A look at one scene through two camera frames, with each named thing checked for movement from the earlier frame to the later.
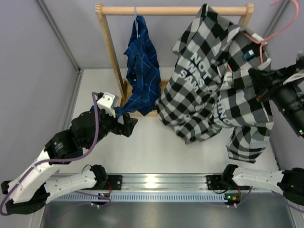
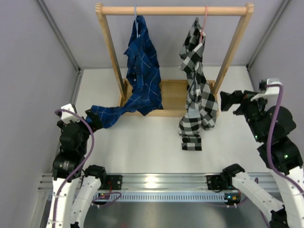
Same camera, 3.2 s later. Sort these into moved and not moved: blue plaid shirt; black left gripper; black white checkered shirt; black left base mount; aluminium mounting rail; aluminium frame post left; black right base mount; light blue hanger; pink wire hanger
Moved: black white checkered shirt; black left gripper; pink wire hanger
Not moved: black left base mount; light blue hanger; blue plaid shirt; aluminium mounting rail; black right base mount; aluminium frame post left
